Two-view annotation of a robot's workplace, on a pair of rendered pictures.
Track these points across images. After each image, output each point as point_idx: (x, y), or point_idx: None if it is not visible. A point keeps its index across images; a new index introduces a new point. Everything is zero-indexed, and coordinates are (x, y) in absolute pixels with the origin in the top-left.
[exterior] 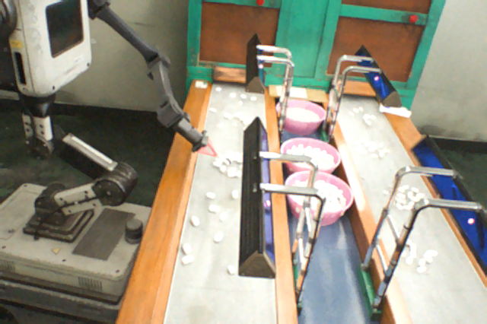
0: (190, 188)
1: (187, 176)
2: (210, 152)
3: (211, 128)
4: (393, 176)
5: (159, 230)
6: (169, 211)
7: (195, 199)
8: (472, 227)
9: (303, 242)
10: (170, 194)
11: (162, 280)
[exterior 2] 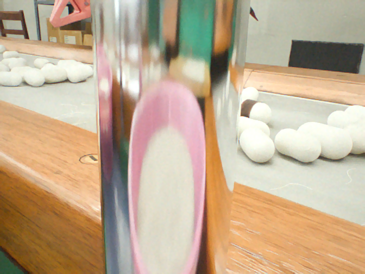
0: (57, 58)
1: (76, 51)
2: (66, 18)
3: (258, 98)
4: None
5: (23, 40)
6: (37, 42)
7: (30, 57)
8: None
9: None
10: (62, 44)
11: None
